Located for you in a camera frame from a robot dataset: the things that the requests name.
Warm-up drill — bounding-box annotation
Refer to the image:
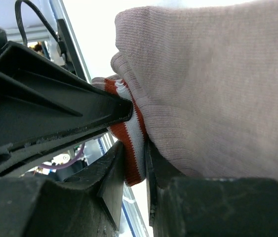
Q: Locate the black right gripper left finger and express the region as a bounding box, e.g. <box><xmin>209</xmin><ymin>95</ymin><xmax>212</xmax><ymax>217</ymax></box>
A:
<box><xmin>0</xmin><ymin>142</ymin><xmax>124</xmax><ymax>237</ymax></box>

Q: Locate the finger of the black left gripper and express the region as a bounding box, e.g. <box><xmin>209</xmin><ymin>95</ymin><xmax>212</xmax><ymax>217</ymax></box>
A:
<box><xmin>0</xmin><ymin>42</ymin><xmax>133</xmax><ymax>177</ymax></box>

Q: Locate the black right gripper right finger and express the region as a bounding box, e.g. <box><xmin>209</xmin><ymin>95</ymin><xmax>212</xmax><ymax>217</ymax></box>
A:
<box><xmin>145</xmin><ymin>141</ymin><xmax>278</xmax><ymax>237</ymax></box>

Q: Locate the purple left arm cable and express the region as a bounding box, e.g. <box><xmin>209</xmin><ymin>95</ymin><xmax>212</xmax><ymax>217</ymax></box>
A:
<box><xmin>42</xmin><ymin>142</ymin><xmax>86</xmax><ymax>171</ymax></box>

